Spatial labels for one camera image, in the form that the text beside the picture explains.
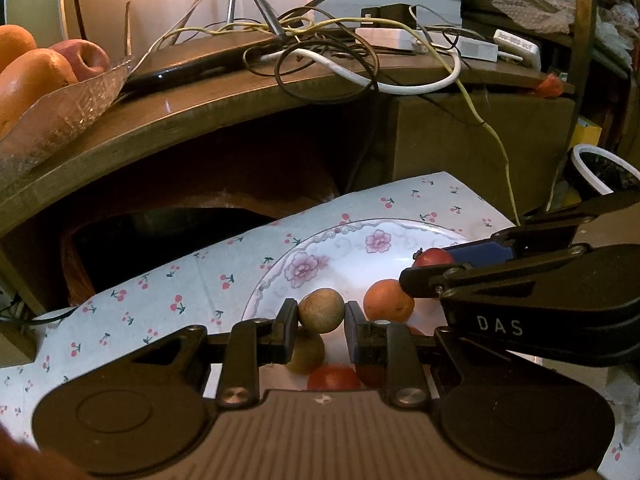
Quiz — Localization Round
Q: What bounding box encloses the yellow cardboard box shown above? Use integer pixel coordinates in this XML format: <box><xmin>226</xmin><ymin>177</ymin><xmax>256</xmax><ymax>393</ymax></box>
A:
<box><xmin>570</xmin><ymin>117</ymin><xmax>604</xmax><ymax>151</ymax></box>

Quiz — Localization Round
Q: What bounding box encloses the tan round fruit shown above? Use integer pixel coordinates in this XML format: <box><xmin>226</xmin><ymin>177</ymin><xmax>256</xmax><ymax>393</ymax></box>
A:
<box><xmin>285</xmin><ymin>330</ymin><xmax>326</xmax><ymax>375</ymax></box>
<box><xmin>298</xmin><ymin>287</ymin><xmax>347</xmax><ymax>335</ymax></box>

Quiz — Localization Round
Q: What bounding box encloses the black trash bag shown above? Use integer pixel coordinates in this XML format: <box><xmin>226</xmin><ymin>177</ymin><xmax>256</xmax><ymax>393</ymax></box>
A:
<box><xmin>582</xmin><ymin>152</ymin><xmax>640</xmax><ymax>196</ymax></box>

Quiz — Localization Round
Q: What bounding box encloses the beige knitted cloth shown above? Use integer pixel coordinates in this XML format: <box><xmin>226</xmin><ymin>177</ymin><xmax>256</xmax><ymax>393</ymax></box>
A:
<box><xmin>470</xmin><ymin>0</ymin><xmax>577</xmax><ymax>37</ymax></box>

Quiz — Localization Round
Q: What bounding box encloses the tangle of cables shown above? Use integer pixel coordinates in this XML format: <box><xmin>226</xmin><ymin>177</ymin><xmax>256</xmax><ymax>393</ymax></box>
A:
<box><xmin>150</xmin><ymin>14</ymin><xmax>522</xmax><ymax>222</ymax></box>

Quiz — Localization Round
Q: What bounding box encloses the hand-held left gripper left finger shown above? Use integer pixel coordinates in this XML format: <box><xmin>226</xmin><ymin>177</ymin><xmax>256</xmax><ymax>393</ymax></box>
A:
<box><xmin>65</xmin><ymin>298</ymin><xmax>301</xmax><ymax>407</ymax></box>

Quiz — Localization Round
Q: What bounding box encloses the large orange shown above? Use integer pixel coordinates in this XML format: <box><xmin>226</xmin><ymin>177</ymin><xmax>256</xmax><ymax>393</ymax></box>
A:
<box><xmin>0</xmin><ymin>25</ymin><xmax>38</xmax><ymax>73</ymax></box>
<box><xmin>0</xmin><ymin>49</ymin><xmax>79</xmax><ymax>138</ymax></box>

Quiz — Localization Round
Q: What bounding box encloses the cherry print tablecloth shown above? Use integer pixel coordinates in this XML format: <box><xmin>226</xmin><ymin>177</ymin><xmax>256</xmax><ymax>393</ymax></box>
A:
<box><xmin>0</xmin><ymin>171</ymin><xmax>640</xmax><ymax>480</ymax></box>

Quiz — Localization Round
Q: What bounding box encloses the white floral plate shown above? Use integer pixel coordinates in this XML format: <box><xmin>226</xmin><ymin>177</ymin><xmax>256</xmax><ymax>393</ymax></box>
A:
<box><xmin>241</xmin><ymin>218</ymin><xmax>476</xmax><ymax>392</ymax></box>

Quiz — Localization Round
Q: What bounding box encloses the black router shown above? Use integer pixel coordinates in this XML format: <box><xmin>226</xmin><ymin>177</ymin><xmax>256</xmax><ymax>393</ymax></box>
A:
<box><xmin>72</xmin><ymin>0</ymin><xmax>331</xmax><ymax>95</ymax></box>

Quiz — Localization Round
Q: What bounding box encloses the glass fruit bowl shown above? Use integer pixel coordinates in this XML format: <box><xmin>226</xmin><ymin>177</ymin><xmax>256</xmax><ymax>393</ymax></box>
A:
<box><xmin>0</xmin><ymin>57</ymin><xmax>136</xmax><ymax>181</ymax></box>

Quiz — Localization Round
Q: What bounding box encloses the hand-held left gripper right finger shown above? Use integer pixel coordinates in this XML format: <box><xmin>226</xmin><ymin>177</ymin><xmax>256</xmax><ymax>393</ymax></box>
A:
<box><xmin>344</xmin><ymin>300</ymin><xmax>571</xmax><ymax>407</ymax></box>

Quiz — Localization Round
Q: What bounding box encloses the white rimmed pot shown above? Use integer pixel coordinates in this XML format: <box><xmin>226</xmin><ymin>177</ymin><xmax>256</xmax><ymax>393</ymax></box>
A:
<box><xmin>570</xmin><ymin>143</ymin><xmax>640</xmax><ymax>202</ymax></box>

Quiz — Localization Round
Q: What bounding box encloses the large dark red tomato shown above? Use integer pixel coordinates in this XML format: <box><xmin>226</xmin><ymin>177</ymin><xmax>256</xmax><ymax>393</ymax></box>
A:
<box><xmin>306</xmin><ymin>366</ymin><xmax>362</xmax><ymax>392</ymax></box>

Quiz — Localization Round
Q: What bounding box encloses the small red tomato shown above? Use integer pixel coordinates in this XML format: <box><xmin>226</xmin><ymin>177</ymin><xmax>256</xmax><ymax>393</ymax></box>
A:
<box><xmin>412</xmin><ymin>247</ymin><xmax>456</xmax><ymax>268</ymax></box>

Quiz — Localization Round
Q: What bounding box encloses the thick white cable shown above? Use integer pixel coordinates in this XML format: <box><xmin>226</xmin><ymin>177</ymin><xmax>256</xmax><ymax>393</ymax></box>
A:
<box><xmin>260</xmin><ymin>35</ymin><xmax>462</xmax><ymax>97</ymax></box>

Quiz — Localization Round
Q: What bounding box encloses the white adapter box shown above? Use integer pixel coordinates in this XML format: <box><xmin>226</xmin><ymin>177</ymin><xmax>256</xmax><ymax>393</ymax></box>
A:
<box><xmin>355</xmin><ymin>27</ymin><xmax>427</xmax><ymax>54</ymax></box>

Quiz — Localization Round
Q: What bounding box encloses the black power adapter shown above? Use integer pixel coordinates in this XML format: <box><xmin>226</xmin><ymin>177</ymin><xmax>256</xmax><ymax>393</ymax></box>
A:
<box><xmin>361</xmin><ymin>4</ymin><xmax>419</xmax><ymax>24</ymax></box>

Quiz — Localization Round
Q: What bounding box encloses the black cable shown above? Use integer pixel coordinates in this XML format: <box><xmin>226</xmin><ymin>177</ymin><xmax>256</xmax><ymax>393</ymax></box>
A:
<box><xmin>242</xmin><ymin>27</ymin><xmax>486</xmax><ymax>128</ymax></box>

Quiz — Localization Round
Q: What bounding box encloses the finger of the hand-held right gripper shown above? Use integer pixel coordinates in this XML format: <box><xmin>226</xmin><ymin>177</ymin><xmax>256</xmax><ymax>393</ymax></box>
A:
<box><xmin>442</xmin><ymin>191</ymin><xmax>640</xmax><ymax>267</ymax></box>
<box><xmin>399</xmin><ymin>244</ymin><xmax>592</xmax><ymax>301</ymax></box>

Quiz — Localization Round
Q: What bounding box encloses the red apple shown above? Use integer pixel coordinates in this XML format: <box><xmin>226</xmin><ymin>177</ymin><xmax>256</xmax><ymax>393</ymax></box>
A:
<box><xmin>50</xmin><ymin>39</ymin><xmax>111</xmax><ymax>82</ymax></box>

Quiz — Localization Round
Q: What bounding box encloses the small red object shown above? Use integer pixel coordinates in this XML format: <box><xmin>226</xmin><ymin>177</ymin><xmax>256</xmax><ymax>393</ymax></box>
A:
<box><xmin>537</xmin><ymin>74</ymin><xmax>564</xmax><ymax>99</ymax></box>

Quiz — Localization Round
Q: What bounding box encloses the wooden cabinet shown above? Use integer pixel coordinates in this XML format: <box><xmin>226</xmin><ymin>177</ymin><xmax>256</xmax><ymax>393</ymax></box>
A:
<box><xmin>0</xmin><ymin>30</ymin><xmax>578</xmax><ymax>366</ymax></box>

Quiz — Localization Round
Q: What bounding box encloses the cluttered storage shelf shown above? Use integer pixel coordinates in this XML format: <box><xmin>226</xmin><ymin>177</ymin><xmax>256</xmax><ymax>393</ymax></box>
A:
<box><xmin>462</xmin><ymin>0</ymin><xmax>640</xmax><ymax>161</ymax></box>

